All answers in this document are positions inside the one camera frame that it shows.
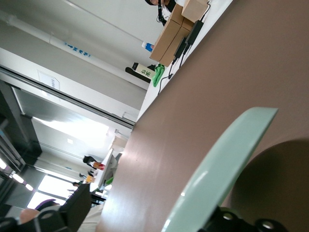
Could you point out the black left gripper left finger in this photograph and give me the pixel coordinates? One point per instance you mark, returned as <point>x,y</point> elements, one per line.
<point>72,212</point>

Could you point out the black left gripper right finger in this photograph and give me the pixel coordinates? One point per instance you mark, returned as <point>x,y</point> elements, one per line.
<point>229,223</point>

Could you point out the pale green plate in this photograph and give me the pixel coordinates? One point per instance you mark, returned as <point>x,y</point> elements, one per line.
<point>205,174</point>

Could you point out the white lab table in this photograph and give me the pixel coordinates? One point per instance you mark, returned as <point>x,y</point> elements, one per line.
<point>108,157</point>

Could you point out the white side table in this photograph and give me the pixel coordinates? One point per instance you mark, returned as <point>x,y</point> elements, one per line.
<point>148,99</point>

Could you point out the brown table mat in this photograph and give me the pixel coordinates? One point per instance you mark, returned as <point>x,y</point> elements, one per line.
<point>193,84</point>

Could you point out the tea bottle with kanji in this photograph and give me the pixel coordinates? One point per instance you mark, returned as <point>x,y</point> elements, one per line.
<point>144,72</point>

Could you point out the green cloth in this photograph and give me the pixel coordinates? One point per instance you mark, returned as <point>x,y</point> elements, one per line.
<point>158,75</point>

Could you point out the blue and white bottle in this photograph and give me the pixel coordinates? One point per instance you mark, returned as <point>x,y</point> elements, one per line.
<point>148,46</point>

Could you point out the black power adapter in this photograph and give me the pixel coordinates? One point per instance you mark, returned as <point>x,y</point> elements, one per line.
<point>179,47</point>
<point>194,32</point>

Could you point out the large cardboard box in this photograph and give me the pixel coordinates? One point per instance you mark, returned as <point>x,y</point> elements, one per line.
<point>166,39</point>
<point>187,27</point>

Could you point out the small cardboard box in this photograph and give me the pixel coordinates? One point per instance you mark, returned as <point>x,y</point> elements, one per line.
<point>194,8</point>

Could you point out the white wall sign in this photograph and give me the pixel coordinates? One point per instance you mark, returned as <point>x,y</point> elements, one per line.
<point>49,79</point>

